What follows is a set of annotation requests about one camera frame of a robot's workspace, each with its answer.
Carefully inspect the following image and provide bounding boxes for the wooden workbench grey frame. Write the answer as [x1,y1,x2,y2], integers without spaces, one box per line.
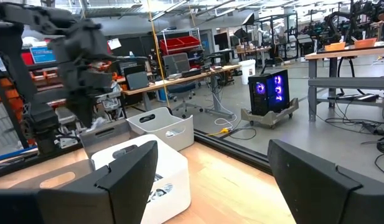
[304,43,384,123]

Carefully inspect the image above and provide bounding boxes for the blue sign board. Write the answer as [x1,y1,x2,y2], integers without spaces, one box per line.
[29,45,57,65]

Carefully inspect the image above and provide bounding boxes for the black computer purple lights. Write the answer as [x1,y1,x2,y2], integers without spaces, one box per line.
[248,68,291,117]

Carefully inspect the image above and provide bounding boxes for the white plastic bin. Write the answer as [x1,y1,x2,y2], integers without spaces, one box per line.
[91,133,192,224]

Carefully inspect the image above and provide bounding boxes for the black floor cables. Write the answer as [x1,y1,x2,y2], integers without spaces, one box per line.
[315,98,384,137]

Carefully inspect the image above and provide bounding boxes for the thin black cable loop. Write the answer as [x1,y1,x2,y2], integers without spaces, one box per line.
[228,127,258,141]

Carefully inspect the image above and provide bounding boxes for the black flat box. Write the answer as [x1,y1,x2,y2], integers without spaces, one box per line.
[181,68,202,78]

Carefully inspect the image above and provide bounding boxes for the dark grey monitor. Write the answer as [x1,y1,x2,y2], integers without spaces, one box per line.
[123,64,149,91]

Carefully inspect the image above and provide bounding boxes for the white paper sign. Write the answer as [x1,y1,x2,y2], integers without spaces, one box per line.
[106,37,123,50]

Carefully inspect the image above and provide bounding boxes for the orange tray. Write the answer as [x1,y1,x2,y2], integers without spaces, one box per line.
[324,42,347,53]
[354,37,378,49]

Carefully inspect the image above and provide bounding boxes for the light grey plastic bin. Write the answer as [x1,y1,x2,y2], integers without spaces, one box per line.
[126,106,195,152]

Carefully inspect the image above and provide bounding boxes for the white bucket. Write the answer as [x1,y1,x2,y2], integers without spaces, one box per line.
[238,58,257,86]

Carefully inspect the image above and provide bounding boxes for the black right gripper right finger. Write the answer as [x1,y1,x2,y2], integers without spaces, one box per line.
[268,138,384,224]

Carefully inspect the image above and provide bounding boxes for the yellow extension cable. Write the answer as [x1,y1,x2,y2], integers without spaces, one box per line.
[146,0,230,137]

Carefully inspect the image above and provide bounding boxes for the orange grey parts bin rack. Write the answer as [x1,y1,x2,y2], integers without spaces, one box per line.
[0,58,128,150]

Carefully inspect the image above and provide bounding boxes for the distant wooden table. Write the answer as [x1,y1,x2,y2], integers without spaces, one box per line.
[236,45,273,68]

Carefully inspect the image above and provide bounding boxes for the black standing monitor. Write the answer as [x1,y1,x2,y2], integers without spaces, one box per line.
[213,32,230,51]

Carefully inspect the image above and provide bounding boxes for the distant black robot rig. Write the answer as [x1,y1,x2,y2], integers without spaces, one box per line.
[300,0,382,45]

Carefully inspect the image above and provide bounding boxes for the grey mesh office chair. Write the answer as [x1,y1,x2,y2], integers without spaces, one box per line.
[162,52,205,119]

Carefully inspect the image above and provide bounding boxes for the white cable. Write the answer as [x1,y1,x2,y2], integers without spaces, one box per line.
[213,93,238,131]

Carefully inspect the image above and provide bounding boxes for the wire shelf red bins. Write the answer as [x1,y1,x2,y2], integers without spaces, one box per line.
[159,28,202,68]

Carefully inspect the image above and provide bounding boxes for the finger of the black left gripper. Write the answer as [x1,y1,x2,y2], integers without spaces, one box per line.
[66,98,85,128]
[82,97,98,129]

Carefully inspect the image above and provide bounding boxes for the black metal frame enclosure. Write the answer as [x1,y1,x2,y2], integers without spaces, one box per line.
[255,12,300,62]

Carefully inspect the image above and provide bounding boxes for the dark translucent plastic bin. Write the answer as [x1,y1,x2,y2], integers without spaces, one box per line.
[79,119,139,158]
[9,159,96,190]

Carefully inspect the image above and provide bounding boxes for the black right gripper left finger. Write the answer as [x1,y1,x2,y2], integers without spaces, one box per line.
[0,139,159,224]

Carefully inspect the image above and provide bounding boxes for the long wooden desk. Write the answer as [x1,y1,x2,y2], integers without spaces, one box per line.
[121,64,241,119]

